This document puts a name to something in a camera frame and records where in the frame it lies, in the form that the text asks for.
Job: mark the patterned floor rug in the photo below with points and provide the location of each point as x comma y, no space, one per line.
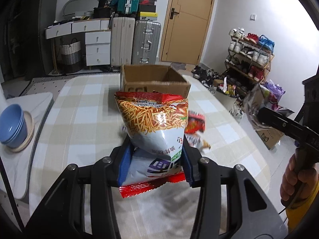
53,85

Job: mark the wooden door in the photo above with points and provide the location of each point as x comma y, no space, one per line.
185,30

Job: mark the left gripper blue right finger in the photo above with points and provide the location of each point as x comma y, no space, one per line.
189,159

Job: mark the wooden shoe rack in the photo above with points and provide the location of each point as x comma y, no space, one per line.
248,61

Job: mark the woven laundry basket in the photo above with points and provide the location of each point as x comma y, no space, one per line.
71,56

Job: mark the beige suitcase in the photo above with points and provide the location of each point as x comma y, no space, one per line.
122,36

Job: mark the red oreo cookie pack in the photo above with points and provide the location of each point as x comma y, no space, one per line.
196,123

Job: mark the black refrigerator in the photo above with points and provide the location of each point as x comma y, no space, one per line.
35,52

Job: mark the white trash bin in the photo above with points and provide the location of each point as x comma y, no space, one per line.
225,100

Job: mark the stacked shoe boxes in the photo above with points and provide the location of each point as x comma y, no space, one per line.
147,10

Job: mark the grey folding chair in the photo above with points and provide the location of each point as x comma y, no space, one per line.
78,8

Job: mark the SF cardboard box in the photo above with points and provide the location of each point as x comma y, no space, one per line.
154,82

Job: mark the right hand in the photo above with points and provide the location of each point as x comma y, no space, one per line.
309,178

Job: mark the white sneaker on floor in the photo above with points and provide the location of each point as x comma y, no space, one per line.
237,112

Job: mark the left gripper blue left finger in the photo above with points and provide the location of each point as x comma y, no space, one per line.
123,167

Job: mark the blue bowls stack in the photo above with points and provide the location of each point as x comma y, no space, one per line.
13,126

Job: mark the noodle snack bag white red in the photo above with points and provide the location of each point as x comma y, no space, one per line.
155,124

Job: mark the white drawer desk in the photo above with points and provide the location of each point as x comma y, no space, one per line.
95,37

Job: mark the silver suitcase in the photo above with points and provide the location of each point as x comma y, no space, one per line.
146,42

